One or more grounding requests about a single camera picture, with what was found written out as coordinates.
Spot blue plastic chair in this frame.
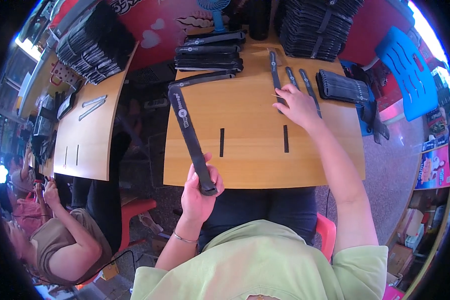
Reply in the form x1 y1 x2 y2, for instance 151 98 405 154
374 26 440 122

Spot grey strap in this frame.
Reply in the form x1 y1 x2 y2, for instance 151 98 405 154
78 99 106 122
82 94 108 109

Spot white power strip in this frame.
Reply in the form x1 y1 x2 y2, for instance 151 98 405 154
144 98 169 110

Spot person's body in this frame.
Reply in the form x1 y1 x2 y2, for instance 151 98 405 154
130 193 389 300

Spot red plastic chair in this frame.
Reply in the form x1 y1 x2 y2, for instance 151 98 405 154
74 198 158 290

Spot black bottle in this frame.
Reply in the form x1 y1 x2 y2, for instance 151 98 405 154
247 0 273 41

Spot black cable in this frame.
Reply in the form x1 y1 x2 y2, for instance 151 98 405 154
73 249 137 286

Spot silver bracelet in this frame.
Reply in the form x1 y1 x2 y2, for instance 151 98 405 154
172 230 199 244

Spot black strap with round label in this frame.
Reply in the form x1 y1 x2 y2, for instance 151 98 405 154
268 50 288 114

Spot small yellow box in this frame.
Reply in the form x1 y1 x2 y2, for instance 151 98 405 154
100 260 120 281

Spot shelf with cartons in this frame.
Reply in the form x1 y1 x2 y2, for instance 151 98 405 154
383 135 450 300

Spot blue desk fan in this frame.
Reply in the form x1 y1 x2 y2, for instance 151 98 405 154
197 0 232 34

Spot wooden side table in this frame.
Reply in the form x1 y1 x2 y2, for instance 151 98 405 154
52 41 140 182

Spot leaning pile of black straps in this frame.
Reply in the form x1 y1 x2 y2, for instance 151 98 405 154
55 1 136 85

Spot cluttered goods shelf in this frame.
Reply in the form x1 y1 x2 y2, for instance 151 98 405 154
0 0 83 171

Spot person's right hand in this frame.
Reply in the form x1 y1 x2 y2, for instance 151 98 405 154
273 83 320 130

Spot person's legs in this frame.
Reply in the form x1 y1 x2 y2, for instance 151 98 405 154
198 187 318 253

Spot short black strap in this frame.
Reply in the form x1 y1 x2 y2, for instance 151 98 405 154
285 66 300 91

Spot thin black strap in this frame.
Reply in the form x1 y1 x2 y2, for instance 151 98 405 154
299 68 322 119

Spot person's left hand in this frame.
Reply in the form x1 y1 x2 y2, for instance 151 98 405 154
181 152 225 230

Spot tall pile of black straps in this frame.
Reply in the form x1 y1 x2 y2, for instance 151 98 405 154
278 0 365 62

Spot bundle of black straps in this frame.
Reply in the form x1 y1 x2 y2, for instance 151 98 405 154
315 69 370 105

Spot long black printed strap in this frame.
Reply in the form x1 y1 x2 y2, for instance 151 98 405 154
167 72 236 196

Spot stack of folded black straps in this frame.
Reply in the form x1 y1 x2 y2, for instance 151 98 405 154
174 30 247 73

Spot red plastic stool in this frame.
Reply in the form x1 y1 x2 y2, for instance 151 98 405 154
315 212 337 264

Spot black vented box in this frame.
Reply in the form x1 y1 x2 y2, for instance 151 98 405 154
127 59 178 86

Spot wooden work table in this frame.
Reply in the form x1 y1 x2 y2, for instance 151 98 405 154
163 25 367 190

